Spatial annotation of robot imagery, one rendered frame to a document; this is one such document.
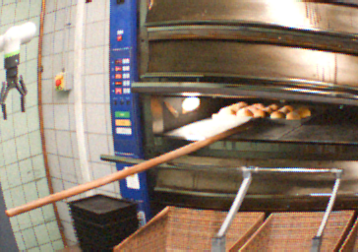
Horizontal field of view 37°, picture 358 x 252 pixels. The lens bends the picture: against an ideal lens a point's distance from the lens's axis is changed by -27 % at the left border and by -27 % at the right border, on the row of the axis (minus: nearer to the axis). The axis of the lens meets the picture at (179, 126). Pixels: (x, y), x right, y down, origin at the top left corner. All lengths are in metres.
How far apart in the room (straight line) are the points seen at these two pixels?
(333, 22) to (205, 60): 0.82
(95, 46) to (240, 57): 0.84
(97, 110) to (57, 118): 0.37
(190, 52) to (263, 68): 0.39
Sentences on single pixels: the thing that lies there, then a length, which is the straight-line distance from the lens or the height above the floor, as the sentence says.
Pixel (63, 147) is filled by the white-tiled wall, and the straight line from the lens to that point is 3.66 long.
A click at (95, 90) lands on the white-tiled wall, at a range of 3.38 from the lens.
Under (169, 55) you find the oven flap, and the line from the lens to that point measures 3.08.
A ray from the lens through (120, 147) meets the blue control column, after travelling 3.29.
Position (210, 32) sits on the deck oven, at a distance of 2.94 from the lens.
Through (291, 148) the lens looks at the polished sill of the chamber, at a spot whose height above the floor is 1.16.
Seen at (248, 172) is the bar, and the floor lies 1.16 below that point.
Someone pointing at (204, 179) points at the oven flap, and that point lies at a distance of 3.09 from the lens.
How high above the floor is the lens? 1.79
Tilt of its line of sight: 10 degrees down
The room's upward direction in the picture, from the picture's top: 4 degrees counter-clockwise
